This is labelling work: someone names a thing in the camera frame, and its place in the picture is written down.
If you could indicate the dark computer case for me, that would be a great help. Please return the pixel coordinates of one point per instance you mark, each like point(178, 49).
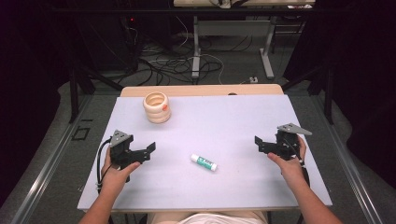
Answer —
point(130, 43)

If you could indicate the person's left hand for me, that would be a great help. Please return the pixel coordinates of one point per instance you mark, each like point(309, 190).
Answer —
point(115, 178)

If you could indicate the white-legged desk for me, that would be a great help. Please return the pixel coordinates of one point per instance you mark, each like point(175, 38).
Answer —
point(232, 28)

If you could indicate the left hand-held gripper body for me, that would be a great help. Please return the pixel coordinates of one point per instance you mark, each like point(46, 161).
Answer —
point(120, 149)

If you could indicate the cream ringed pen holder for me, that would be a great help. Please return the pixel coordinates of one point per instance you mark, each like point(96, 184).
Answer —
point(157, 109)

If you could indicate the dark curtain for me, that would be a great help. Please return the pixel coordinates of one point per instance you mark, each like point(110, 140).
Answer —
point(28, 93)
point(364, 93)

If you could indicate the black metal stand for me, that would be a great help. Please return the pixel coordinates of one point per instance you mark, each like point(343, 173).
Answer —
point(76, 90)
point(327, 90)

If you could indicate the white green glue stick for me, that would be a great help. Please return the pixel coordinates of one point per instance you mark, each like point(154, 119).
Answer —
point(204, 162)

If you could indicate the metal floor rail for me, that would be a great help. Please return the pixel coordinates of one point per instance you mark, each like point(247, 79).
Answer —
point(345, 161)
point(46, 168)

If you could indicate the person's right hand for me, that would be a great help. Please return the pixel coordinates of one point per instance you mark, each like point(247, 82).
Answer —
point(291, 169)

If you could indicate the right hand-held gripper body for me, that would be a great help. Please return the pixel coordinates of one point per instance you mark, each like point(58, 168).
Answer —
point(288, 143)

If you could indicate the white power strip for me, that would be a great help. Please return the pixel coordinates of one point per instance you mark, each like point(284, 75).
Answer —
point(253, 80)

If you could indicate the square floor hatch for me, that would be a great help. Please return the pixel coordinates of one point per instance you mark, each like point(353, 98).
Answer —
point(80, 133)

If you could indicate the person's white shirt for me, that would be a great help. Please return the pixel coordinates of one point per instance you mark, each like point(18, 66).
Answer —
point(221, 219)

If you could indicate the white table mat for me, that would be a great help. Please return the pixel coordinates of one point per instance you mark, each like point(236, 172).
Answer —
point(205, 137)

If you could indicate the person's beige trousers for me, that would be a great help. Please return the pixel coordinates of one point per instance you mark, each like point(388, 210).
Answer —
point(162, 217)

